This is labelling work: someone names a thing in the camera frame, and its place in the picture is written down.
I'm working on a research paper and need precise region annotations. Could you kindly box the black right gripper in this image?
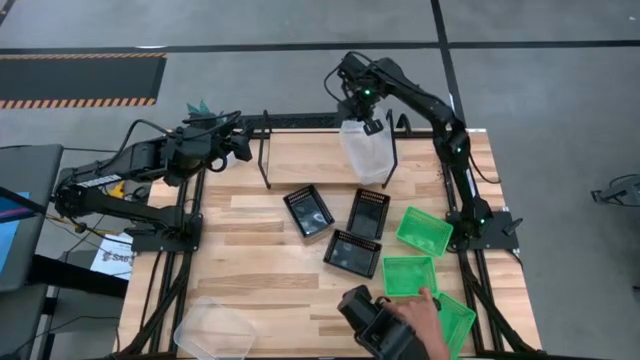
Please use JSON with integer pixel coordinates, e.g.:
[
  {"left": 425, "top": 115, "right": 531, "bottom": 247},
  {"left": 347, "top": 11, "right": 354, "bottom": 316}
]
[{"left": 342, "top": 94, "right": 389, "bottom": 136}]

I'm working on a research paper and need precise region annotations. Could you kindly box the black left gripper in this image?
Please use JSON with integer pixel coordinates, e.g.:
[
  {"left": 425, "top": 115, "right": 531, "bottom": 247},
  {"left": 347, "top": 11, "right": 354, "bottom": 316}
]
[{"left": 207, "top": 130, "right": 254, "bottom": 171}]

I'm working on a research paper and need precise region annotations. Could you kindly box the clear plastic basket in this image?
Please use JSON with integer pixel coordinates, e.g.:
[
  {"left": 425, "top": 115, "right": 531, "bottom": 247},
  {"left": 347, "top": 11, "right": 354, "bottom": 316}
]
[
  {"left": 339, "top": 107, "right": 400, "bottom": 186},
  {"left": 173, "top": 296, "right": 258, "bottom": 360}
]

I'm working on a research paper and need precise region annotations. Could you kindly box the black mesh plastic basket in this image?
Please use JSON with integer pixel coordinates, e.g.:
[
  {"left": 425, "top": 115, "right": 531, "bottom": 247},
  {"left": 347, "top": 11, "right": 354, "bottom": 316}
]
[
  {"left": 322, "top": 228, "right": 383, "bottom": 280},
  {"left": 282, "top": 184, "right": 336, "bottom": 239},
  {"left": 345, "top": 187, "right": 391, "bottom": 241}
]

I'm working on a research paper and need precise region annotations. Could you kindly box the green mesh plastic basket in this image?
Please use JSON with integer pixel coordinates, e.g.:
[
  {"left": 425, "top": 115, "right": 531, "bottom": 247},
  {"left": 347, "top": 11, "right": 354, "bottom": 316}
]
[
  {"left": 395, "top": 205, "right": 454, "bottom": 258},
  {"left": 382, "top": 255, "right": 440, "bottom": 299},
  {"left": 432, "top": 292, "right": 477, "bottom": 360}
]

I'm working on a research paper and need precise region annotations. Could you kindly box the snake plant in white pot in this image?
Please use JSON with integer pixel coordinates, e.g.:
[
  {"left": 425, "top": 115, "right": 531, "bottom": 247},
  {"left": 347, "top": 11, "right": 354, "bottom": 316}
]
[{"left": 186, "top": 98, "right": 237, "bottom": 169}]

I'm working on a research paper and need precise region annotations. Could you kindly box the white printed paper sheet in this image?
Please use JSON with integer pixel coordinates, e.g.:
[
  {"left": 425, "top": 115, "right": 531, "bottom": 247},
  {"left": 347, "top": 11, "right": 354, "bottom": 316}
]
[{"left": 89, "top": 232, "right": 136, "bottom": 281}]

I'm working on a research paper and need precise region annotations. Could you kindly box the black hazard-striped floor mat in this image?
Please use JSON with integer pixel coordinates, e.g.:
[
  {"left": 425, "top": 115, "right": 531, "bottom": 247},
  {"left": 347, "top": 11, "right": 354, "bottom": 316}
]
[{"left": 0, "top": 52, "right": 168, "bottom": 110}]

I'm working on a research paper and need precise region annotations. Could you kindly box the person's hand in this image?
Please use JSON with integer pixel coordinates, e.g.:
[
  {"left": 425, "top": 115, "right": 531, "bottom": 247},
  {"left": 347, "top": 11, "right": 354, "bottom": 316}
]
[{"left": 382, "top": 287, "right": 451, "bottom": 360}]

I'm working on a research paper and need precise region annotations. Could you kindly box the grey side desk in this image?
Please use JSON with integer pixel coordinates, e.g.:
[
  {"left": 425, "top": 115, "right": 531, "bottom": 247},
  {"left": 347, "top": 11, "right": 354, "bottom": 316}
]
[{"left": 0, "top": 143, "right": 65, "bottom": 294}]

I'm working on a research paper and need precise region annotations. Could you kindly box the blue screen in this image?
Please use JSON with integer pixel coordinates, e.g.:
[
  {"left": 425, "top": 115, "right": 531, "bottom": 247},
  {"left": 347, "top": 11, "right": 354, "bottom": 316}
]
[{"left": 0, "top": 191, "right": 31, "bottom": 275}]

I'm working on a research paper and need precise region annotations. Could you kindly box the black floor stand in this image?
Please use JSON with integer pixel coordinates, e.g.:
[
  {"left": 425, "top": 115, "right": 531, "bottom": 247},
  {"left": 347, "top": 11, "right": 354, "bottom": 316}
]
[{"left": 590, "top": 173, "right": 640, "bottom": 207}]

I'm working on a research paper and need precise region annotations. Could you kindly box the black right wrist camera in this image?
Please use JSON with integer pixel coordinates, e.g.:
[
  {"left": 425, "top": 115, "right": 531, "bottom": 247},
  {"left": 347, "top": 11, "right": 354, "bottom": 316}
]
[{"left": 338, "top": 52, "right": 369, "bottom": 84}]

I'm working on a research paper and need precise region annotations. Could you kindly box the black aluminium table frame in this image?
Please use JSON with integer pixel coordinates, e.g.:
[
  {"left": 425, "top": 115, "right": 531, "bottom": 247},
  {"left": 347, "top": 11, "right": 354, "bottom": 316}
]
[{"left": 112, "top": 112, "right": 546, "bottom": 360}]

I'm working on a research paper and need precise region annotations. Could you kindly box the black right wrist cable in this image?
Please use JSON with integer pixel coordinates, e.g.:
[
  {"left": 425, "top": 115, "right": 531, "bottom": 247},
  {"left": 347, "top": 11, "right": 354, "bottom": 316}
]
[{"left": 323, "top": 63, "right": 351, "bottom": 105}]

